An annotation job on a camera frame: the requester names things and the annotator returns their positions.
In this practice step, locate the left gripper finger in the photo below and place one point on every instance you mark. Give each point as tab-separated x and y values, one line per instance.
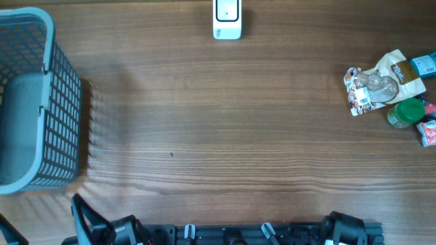
91	227
11	234

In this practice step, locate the brown white snack pouch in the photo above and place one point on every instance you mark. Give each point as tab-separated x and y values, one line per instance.
393	79

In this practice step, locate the green lid jar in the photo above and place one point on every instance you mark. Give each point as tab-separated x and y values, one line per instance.
406	113

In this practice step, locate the small red white carton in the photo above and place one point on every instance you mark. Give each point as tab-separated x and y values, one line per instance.
428	132

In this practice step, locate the black red snack packet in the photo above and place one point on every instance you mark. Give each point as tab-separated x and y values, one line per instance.
430	108

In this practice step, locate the blue mouthwash bottle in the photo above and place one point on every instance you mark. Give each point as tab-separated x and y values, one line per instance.
425	65

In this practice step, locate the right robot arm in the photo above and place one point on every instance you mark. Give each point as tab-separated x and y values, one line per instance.
338	228

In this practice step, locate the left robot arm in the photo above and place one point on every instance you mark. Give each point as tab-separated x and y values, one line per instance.
129	230

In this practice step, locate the white barcode scanner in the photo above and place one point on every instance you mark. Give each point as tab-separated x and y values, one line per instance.
227	19

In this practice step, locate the grey plastic mesh basket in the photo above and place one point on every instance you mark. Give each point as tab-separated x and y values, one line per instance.
41	103

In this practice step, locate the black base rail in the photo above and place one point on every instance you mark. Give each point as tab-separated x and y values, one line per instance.
293	233

